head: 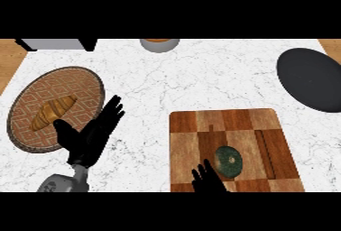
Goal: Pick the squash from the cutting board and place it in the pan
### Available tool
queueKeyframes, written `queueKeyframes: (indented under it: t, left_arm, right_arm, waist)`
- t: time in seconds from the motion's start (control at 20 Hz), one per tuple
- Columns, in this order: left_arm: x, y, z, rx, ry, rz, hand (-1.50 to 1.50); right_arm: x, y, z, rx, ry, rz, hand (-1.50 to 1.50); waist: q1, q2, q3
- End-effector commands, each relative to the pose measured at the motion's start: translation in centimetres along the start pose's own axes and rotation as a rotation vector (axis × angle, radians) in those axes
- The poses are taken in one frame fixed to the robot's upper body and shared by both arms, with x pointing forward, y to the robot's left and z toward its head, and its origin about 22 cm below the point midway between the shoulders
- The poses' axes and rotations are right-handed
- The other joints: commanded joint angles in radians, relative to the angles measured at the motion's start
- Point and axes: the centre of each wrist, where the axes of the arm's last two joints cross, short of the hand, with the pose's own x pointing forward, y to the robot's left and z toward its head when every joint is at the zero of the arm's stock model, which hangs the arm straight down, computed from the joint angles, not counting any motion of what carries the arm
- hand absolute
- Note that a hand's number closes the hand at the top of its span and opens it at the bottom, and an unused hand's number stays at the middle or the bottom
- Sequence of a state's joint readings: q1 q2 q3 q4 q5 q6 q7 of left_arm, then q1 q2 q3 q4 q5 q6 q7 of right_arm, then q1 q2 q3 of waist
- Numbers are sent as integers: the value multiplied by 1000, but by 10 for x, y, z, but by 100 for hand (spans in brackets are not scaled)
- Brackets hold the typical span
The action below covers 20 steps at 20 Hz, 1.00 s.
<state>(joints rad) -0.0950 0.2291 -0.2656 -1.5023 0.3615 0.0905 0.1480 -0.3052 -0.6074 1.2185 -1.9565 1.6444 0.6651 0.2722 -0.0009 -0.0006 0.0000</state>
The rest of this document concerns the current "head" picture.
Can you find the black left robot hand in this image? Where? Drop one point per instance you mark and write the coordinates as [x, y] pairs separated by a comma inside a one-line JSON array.
[[91, 136]]

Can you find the grey and black appliance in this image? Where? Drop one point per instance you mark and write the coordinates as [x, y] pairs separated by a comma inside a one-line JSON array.
[[55, 44]]

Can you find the dark grey pan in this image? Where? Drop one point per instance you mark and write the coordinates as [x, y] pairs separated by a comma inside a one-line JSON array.
[[313, 79]]

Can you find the golden brown croissant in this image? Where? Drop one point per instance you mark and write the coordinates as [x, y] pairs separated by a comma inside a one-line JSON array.
[[52, 112]]

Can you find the checkered wooden cutting board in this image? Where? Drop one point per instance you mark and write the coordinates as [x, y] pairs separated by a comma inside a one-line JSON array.
[[231, 141]]

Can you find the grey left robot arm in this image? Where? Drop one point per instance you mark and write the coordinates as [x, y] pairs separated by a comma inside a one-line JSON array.
[[71, 182]]

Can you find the grey cylindrical container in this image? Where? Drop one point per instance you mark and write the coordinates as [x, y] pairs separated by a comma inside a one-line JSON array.
[[160, 45]]

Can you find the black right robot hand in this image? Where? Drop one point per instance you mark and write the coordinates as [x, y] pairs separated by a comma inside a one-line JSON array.
[[209, 180]]

